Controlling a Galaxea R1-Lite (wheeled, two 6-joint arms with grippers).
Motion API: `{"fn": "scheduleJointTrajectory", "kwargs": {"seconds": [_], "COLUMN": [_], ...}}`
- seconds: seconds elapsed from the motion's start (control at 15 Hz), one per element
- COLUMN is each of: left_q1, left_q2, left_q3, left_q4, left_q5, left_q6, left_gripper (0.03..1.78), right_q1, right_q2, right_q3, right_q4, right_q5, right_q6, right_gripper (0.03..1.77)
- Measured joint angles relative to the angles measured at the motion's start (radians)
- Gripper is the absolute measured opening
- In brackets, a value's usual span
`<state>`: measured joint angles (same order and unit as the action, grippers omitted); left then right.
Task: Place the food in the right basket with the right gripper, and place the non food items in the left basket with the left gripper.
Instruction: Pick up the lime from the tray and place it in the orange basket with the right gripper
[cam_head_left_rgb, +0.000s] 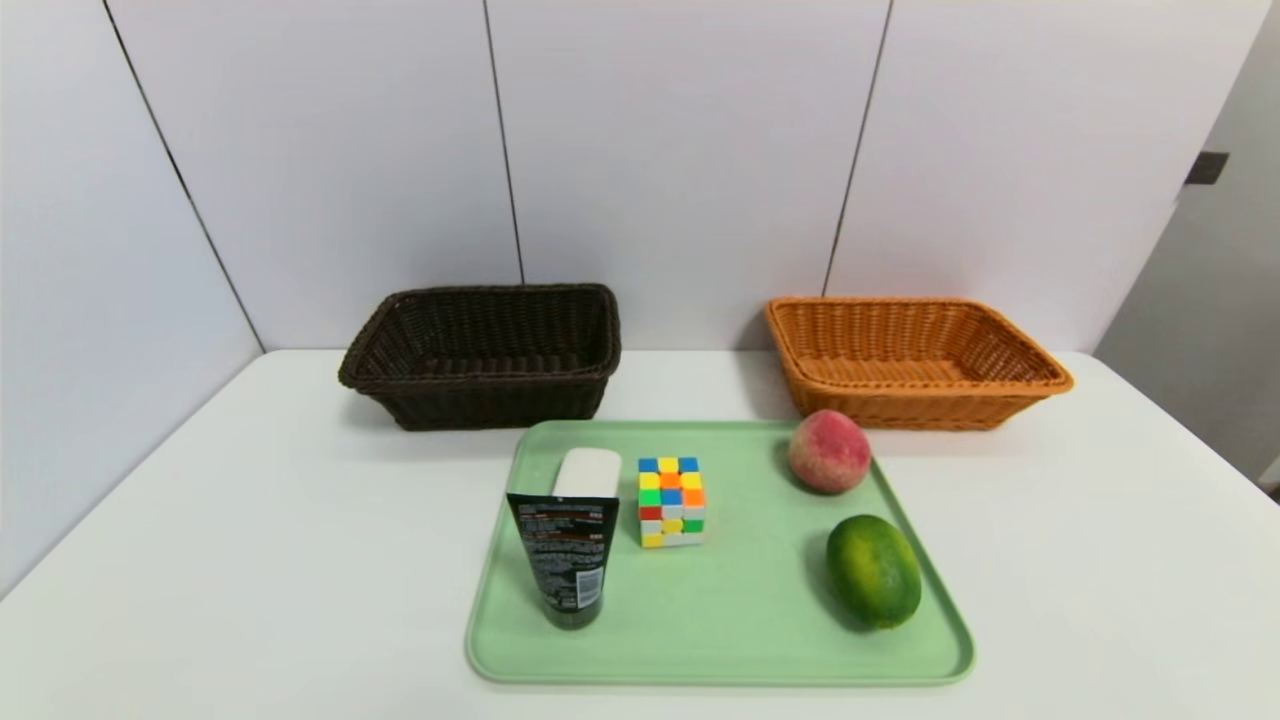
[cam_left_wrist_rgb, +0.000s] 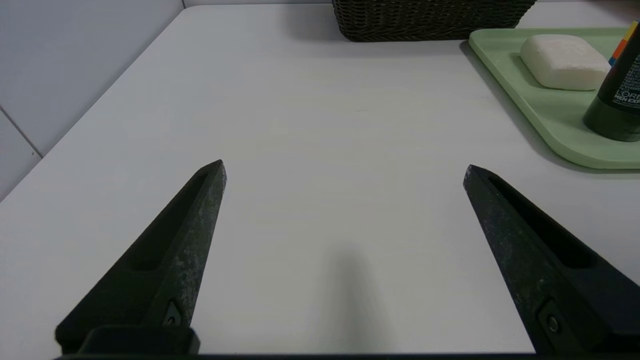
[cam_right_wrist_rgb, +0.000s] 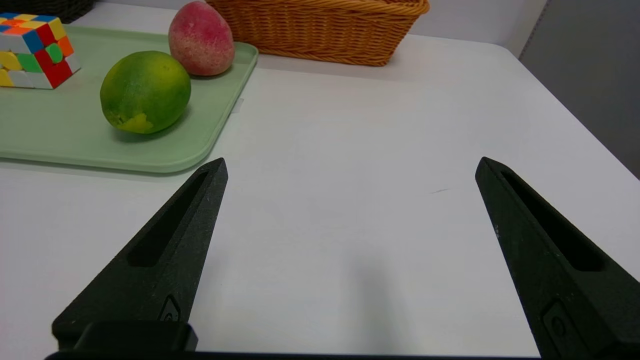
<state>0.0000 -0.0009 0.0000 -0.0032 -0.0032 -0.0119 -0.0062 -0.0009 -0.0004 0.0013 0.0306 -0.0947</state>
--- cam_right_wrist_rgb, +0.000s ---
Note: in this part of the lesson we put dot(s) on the green mango fruit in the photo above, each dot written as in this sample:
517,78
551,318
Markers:
145,92

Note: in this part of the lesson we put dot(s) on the pink peach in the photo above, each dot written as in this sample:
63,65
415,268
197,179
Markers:
200,40

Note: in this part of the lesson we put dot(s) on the light green plastic tray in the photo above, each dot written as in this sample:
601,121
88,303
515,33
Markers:
65,130

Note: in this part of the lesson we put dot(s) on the colourful puzzle cube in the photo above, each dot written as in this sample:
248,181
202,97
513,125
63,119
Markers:
35,50

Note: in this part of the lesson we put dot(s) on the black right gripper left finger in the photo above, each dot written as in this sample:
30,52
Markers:
165,260

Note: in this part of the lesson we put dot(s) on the orange wicker basket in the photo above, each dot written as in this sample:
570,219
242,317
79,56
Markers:
320,30

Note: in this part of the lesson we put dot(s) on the dark brown wicker basket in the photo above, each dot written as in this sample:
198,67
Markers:
45,9

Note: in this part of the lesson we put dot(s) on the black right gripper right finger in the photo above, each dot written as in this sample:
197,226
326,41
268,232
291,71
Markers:
540,270

